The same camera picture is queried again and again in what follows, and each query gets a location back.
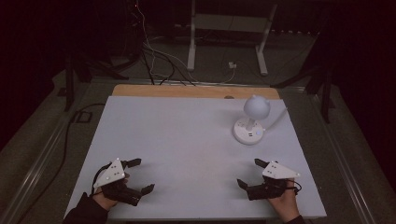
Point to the white plug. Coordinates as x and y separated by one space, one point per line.
232 65

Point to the white round-head desk lamp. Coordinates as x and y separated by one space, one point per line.
256 107

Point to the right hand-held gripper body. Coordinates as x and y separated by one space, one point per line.
277 171

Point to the metal floor rail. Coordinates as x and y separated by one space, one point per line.
34 174
342 168

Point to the white table board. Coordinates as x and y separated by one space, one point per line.
186 149

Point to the person's right hand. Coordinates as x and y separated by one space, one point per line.
286 205

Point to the white metal stand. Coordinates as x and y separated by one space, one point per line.
190 46

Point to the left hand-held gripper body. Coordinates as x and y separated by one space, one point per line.
112 173

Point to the person's left hand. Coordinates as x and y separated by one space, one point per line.
106 201

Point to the black tripod stand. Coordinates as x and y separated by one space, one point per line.
326 99
69 87

